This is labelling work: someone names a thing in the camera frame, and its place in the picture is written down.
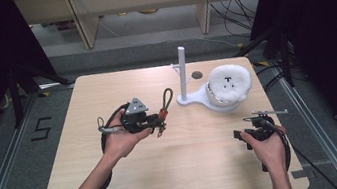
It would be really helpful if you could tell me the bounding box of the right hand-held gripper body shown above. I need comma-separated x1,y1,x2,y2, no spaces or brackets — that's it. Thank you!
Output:
240,106,293,147

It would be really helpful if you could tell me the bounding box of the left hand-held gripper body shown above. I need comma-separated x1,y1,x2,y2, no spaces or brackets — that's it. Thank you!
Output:
119,93,163,136

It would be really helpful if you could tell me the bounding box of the brown keychain lanyard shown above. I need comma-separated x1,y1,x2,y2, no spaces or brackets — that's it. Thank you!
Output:
149,86,181,140

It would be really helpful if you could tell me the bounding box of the white stand with post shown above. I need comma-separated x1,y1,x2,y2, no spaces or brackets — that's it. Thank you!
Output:
168,36,251,120

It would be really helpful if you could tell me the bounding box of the white fluffy plush keychain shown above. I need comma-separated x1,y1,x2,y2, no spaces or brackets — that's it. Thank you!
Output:
205,60,256,107

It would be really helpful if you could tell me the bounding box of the person's right hand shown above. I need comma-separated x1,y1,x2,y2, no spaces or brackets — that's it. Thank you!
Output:
239,123,294,182

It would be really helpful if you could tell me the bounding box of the person's left hand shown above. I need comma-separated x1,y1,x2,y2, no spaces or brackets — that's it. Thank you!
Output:
95,104,158,163

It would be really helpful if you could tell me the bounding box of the black metal stand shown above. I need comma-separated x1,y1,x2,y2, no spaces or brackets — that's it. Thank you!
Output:
5,57,78,130
230,24,300,96

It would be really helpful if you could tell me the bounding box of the yellow object under desk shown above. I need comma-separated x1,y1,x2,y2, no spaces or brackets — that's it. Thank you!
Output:
138,6,160,16

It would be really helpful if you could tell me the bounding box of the grey plug with thin cable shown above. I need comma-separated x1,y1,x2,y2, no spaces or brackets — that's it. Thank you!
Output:
95,114,120,137

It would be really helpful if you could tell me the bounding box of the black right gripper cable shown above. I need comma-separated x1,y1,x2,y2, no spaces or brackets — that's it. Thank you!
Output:
254,110,337,189

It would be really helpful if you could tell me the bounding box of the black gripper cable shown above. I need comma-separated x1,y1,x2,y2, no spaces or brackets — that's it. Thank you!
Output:
254,110,337,189
38,101,145,189

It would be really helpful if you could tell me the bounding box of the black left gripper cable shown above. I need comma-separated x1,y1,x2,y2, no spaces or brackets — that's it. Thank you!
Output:
38,101,145,189

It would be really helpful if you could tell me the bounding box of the bundle of black floor cables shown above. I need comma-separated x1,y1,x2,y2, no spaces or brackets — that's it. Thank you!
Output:
208,0,267,42

